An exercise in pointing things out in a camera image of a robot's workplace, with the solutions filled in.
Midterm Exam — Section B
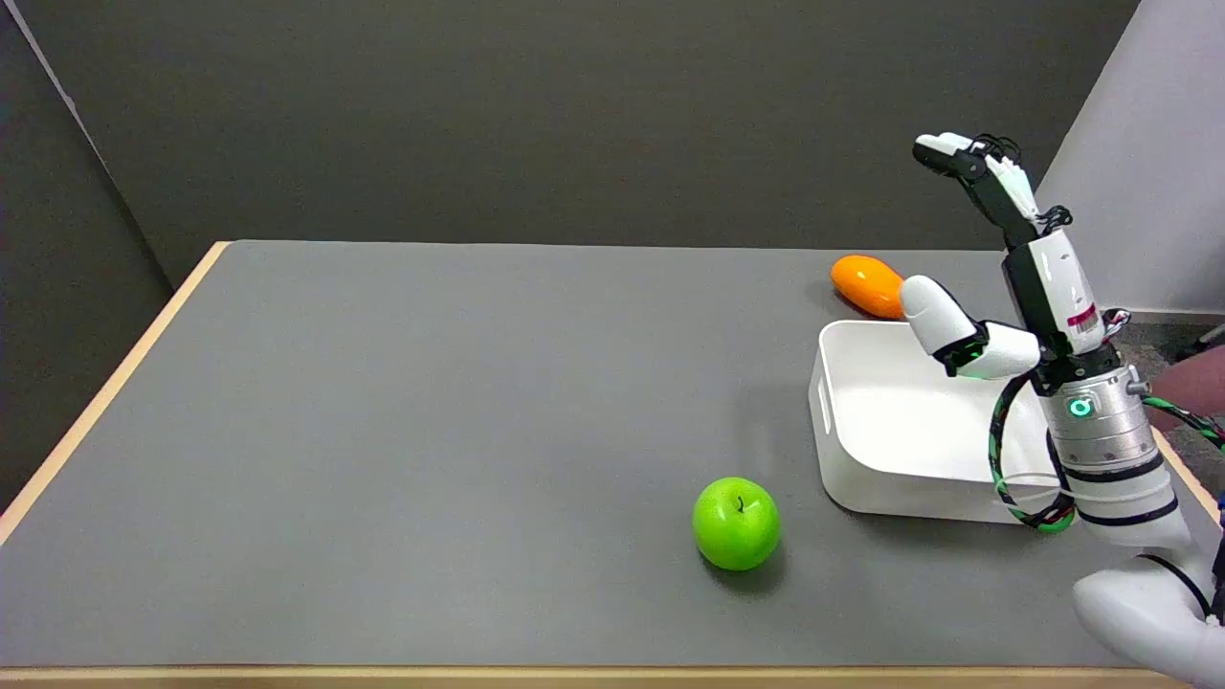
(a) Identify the white plastic bin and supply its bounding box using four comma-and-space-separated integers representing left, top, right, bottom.
809, 321, 1082, 525

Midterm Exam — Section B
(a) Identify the green apple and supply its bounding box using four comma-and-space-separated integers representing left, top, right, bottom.
692, 477, 782, 572

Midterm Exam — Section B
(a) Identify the long black green braided cable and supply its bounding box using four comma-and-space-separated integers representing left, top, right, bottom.
1141, 394, 1225, 453

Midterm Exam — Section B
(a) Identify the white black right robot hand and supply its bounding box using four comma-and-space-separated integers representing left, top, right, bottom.
900, 132, 1123, 389

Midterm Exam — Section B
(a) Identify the black green braided cable loop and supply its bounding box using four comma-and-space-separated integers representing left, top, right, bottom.
989, 375, 1078, 534

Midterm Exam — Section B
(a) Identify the orange mango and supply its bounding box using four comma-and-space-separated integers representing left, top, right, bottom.
830, 255, 906, 320

